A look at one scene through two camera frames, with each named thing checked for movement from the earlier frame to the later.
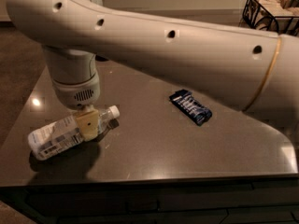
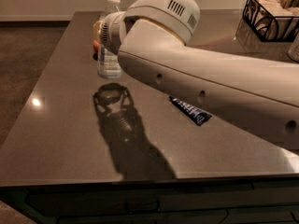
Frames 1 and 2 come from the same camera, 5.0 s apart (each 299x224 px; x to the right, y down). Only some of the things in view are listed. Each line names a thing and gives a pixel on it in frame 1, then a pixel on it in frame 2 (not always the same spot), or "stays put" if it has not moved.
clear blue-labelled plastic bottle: (64, 133) to (107, 63)
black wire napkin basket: (272, 12) stays put
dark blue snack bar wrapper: (186, 102) stays put
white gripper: (77, 96) to (105, 32)
